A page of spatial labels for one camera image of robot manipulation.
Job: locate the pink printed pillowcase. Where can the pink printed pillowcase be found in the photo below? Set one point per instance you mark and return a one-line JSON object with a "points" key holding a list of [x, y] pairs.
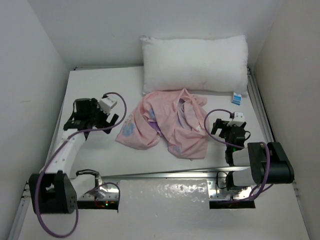
{"points": [[178, 117]]}

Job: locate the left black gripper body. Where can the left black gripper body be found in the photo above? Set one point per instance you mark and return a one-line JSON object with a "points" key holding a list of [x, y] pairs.
{"points": [[98, 116]]}

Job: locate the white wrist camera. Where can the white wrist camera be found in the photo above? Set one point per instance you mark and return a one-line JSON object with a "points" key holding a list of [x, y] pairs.
{"points": [[107, 104], [237, 119]]}

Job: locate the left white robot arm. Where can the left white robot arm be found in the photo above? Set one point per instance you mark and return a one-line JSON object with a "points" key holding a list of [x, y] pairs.
{"points": [[52, 190]]}

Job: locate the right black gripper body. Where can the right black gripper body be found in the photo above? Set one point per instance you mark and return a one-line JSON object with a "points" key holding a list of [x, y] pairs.
{"points": [[227, 129]]}

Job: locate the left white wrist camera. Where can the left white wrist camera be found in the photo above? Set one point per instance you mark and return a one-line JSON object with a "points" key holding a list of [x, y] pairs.
{"points": [[107, 104]]}

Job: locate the white pillow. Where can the white pillow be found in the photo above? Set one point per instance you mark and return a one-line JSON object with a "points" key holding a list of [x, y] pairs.
{"points": [[195, 64]]}

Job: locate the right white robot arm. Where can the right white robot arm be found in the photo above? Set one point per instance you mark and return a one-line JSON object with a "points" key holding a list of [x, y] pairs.
{"points": [[266, 164]]}

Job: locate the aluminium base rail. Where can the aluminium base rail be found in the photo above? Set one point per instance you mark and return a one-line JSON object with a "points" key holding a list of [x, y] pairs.
{"points": [[212, 182]]}

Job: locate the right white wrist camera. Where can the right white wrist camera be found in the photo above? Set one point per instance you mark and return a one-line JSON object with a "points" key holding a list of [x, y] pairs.
{"points": [[237, 119]]}

